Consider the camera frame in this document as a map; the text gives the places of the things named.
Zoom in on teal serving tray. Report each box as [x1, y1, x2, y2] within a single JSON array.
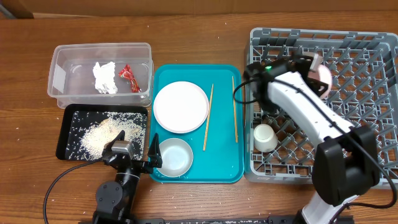
[[150, 64, 244, 184]]

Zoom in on clear plastic bin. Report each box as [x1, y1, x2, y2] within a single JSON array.
[[47, 42, 154, 108]]

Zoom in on grey dishwasher rack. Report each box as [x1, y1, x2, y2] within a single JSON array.
[[244, 27, 397, 189]]

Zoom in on red snack wrapper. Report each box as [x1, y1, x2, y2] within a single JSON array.
[[118, 64, 141, 93]]

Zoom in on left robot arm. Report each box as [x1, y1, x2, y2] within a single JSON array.
[[91, 131, 162, 223]]

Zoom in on grey metal bowl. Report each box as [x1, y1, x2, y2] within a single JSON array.
[[157, 138, 193, 178]]

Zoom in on white cup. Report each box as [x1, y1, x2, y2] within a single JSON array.
[[254, 124, 278, 152]]

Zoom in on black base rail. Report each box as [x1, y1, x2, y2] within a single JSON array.
[[127, 215, 295, 224]]

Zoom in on large pink plate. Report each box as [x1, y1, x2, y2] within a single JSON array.
[[153, 81, 210, 134]]

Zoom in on rice and food leftovers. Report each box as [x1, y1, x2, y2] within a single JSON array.
[[65, 111, 147, 161]]

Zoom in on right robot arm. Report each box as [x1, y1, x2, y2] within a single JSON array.
[[243, 52, 380, 223]]

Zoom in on white napkin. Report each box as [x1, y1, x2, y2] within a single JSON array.
[[93, 62, 118, 94]]

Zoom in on wooden chopstick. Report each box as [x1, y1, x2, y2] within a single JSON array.
[[203, 83, 214, 151], [231, 76, 238, 143]]

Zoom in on black waste tray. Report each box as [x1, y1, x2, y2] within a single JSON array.
[[55, 104, 148, 160]]

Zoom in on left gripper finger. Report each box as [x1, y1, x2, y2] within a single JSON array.
[[147, 133, 162, 168], [104, 130, 125, 151]]

